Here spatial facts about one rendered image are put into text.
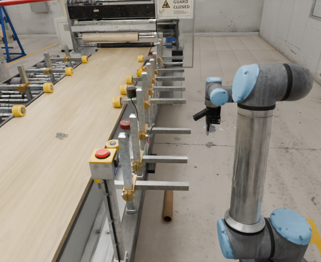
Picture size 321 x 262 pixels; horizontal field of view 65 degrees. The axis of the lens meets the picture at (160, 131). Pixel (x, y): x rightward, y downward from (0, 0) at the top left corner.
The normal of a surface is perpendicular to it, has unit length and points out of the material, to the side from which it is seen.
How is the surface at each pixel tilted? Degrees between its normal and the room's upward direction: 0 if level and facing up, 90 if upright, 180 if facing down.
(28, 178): 0
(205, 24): 90
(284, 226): 5
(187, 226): 0
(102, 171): 90
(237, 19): 90
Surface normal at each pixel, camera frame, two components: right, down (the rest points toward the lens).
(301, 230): 0.06, -0.87
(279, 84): 0.00, 0.26
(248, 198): -0.26, 0.34
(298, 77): 0.21, -0.07
